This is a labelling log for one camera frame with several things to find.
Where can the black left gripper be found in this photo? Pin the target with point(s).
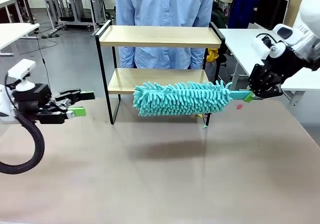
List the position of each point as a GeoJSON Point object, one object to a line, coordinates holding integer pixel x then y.
{"type": "Point", "coordinates": [32, 101]}

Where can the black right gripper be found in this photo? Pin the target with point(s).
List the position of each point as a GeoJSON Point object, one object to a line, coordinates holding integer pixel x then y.
{"type": "Point", "coordinates": [285, 64]}

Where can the teal microfibre duster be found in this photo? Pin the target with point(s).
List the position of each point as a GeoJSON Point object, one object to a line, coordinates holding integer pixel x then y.
{"type": "Point", "coordinates": [175, 101]}

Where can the person's right forearm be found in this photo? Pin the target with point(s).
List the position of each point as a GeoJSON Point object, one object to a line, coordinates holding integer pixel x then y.
{"type": "Point", "coordinates": [127, 57]}

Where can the person's left forearm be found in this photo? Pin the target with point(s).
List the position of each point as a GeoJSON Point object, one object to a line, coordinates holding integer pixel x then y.
{"type": "Point", "coordinates": [198, 58]}

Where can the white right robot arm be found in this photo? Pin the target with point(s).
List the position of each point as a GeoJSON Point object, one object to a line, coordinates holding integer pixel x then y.
{"type": "Point", "coordinates": [307, 14]}

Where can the red paper scrap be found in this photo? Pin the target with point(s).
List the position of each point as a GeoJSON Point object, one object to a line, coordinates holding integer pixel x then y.
{"type": "Point", "coordinates": [239, 106]}

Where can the white desk with rounded corner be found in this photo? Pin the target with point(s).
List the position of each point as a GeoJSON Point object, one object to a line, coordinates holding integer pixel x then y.
{"type": "Point", "coordinates": [240, 44]}

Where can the yellow cloth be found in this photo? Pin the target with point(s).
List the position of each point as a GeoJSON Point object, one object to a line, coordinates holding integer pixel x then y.
{"type": "Point", "coordinates": [212, 55]}

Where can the light green paper scrap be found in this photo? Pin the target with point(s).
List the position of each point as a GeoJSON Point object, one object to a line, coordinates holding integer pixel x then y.
{"type": "Point", "coordinates": [205, 126]}

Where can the yellow paper scrap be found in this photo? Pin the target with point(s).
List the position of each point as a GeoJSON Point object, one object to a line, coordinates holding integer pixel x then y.
{"type": "Point", "coordinates": [198, 116]}

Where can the black monitor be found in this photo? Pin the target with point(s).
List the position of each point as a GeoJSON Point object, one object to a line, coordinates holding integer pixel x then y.
{"type": "Point", "coordinates": [268, 9]}

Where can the brown cardboard board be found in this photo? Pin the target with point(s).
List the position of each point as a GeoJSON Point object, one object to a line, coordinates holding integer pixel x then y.
{"type": "Point", "coordinates": [293, 9]}

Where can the person in blue trousers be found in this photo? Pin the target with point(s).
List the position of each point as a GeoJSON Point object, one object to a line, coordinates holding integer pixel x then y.
{"type": "Point", "coordinates": [241, 7]}

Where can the black stand pole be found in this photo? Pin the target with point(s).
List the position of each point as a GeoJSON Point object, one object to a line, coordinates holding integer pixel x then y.
{"type": "Point", "coordinates": [279, 4]}

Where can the white desk with thick top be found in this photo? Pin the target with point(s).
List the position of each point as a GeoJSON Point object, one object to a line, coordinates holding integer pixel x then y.
{"type": "Point", "coordinates": [15, 32]}

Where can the person in light blue shirt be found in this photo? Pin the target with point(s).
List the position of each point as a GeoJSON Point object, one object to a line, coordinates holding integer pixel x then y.
{"type": "Point", "coordinates": [162, 7]}

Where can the black frame wooden two-tier shelf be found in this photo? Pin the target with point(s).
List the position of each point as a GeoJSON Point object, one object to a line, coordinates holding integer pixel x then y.
{"type": "Point", "coordinates": [150, 34]}

